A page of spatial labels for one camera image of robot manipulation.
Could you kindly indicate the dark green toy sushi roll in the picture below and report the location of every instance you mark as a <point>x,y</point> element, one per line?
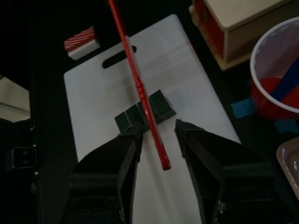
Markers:
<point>158,106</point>

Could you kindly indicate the blue block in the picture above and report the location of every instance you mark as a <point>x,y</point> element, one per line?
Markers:
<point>243,108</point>

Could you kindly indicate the red plastic toy knife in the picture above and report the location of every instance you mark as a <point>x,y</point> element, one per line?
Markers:
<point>136,78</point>

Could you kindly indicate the purple bowl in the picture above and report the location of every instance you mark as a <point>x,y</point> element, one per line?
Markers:
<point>272,52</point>

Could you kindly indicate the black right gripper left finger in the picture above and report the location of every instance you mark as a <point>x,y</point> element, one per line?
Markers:
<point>100,180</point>

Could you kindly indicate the blue plastic utensil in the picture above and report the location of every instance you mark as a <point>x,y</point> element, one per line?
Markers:
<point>287,81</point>

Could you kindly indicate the blue tape piece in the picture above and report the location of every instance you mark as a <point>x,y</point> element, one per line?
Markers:
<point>287,127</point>

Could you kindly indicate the white plastic cutting board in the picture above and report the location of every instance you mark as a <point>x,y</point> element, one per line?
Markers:
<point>97,102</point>

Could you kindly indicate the small black camera box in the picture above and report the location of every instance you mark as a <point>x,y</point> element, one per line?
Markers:
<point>24,157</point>

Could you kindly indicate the red white striped toy nigiri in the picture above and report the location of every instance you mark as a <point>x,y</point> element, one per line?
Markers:
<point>78,39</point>

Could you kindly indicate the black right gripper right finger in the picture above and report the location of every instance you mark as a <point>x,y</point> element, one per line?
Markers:
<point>233,186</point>

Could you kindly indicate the pink plastic tray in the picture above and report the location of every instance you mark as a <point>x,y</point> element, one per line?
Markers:
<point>289,163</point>

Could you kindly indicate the wooden box with red front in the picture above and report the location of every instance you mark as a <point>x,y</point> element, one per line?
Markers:
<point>240,14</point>

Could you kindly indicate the pale beige block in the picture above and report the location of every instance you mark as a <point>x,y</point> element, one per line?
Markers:
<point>13,99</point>

